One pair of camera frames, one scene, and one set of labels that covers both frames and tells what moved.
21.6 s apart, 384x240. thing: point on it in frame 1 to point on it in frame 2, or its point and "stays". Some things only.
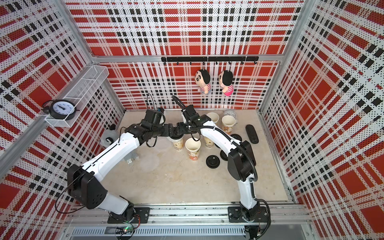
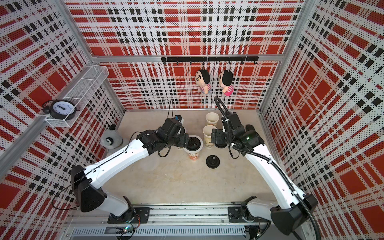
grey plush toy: (108, 137) stays
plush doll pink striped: (225, 78) stays
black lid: (223, 156) to (194, 144)
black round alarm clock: (60, 109) stays
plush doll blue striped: (202, 78) stays
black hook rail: (206, 59) stays
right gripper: (180, 128) to (217, 133)
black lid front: (212, 161) stays
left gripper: (168, 130) to (184, 140)
